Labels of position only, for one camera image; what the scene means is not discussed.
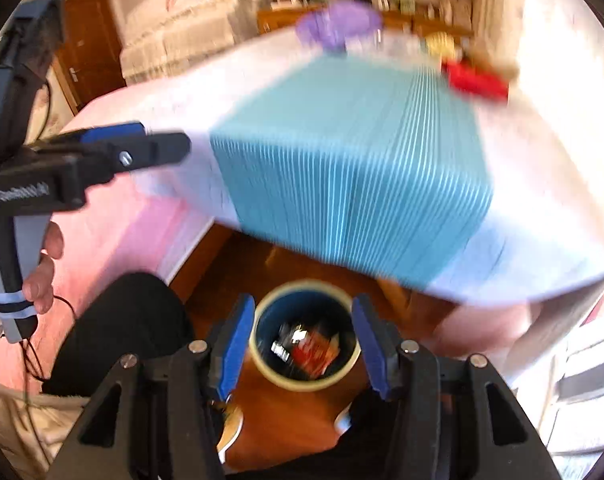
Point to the wooden desk with drawers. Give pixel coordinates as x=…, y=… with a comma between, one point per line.
x=277, y=17

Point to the piano with lace cover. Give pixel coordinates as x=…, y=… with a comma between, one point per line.
x=192, y=25

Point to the yellow crumpled wrapper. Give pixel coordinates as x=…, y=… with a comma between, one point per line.
x=439, y=42

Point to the person's left leg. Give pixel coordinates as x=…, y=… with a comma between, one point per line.
x=117, y=330

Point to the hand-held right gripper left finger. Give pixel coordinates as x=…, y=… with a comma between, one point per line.
x=232, y=345

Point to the purple plastic bag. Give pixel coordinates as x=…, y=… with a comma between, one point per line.
x=339, y=22

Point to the white leaf print curtain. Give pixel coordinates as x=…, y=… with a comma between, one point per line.
x=556, y=35

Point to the black packet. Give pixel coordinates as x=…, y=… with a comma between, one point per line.
x=284, y=344

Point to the person's leg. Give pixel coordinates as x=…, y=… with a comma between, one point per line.
x=117, y=330
x=366, y=435

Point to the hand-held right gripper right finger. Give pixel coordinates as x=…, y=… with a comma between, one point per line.
x=374, y=345

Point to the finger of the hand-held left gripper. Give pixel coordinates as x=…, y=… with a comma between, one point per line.
x=152, y=151
x=112, y=132

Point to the pale yellow slipper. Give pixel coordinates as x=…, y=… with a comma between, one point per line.
x=344, y=419
x=232, y=425

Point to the red drink carton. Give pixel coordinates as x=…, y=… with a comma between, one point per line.
x=309, y=356

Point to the beige cloth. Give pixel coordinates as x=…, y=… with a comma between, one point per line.
x=12, y=410

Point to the person's right leg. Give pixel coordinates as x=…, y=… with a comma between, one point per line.
x=366, y=435

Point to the small red object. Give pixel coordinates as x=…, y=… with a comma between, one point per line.
x=476, y=82

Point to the table with patterned cloth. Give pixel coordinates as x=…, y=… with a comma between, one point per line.
x=357, y=160

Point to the yellow wooden table frame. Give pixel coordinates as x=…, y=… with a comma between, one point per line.
x=394, y=292

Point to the window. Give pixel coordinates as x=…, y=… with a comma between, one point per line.
x=581, y=385

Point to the person's left hand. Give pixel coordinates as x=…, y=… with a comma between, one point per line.
x=47, y=270

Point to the brown wooden door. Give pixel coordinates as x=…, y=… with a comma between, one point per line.
x=89, y=45

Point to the pink blanket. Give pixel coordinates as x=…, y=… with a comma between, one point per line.
x=107, y=240

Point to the dark blue trash bin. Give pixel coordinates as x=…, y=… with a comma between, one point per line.
x=272, y=320

